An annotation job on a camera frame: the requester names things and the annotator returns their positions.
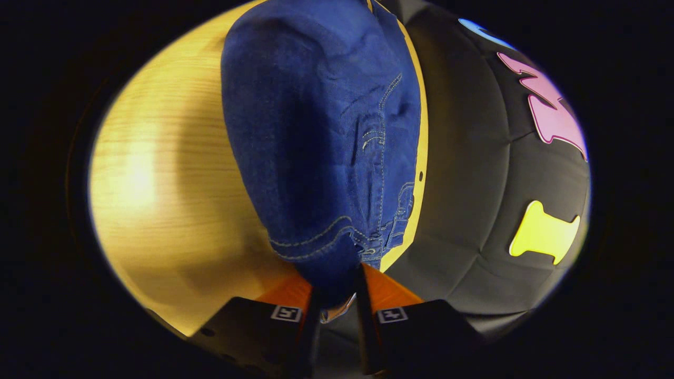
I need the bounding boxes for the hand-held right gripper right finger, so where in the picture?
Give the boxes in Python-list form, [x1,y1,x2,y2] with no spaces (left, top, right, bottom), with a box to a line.
[353,262,488,377]

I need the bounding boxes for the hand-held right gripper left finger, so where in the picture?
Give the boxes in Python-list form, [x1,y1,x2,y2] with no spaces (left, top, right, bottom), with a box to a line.
[187,273,323,379]

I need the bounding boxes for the blue denim jeans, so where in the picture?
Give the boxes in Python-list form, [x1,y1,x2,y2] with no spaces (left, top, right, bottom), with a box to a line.
[220,0,423,323]

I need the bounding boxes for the black backdrop cloth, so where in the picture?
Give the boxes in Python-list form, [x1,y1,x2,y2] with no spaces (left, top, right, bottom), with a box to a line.
[379,0,590,337]

